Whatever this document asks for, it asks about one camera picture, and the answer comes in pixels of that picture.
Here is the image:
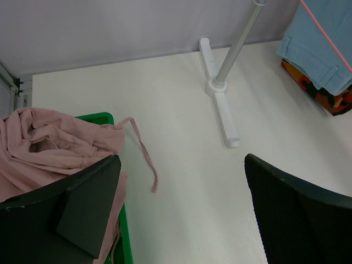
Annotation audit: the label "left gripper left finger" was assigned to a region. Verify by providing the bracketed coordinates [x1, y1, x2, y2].
[1, 155, 121, 263]

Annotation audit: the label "orange patterned trousers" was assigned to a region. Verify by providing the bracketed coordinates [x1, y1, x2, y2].
[281, 59, 351, 116]

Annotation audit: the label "green plastic bin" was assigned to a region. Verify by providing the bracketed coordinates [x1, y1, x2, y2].
[77, 112, 134, 264]

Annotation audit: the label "pink hanger of blue trousers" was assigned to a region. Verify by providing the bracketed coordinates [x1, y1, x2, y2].
[299, 0, 351, 73]

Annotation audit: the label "pink trousers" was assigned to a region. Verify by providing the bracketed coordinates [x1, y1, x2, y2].
[0, 107, 159, 264]

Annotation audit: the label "light blue trousers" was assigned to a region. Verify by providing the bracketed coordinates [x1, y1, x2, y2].
[276, 1, 351, 95]

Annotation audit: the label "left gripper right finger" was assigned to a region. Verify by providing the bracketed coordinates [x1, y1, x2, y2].
[244, 154, 351, 263]

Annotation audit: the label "white metal clothes rack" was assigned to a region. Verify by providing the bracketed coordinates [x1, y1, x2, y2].
[199, 1, 266, 148]

